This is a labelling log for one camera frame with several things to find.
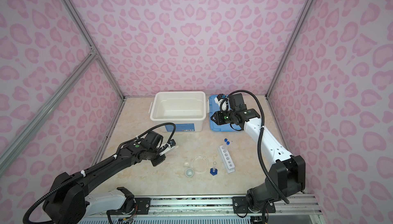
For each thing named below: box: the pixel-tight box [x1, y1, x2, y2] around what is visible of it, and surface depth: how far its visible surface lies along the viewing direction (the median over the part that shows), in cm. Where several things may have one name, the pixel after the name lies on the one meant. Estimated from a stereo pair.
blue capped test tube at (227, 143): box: [225, 141, 230, 157], surface depth 87 cm
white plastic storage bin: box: [148, 91, 210, 132], surface depth 106 cm
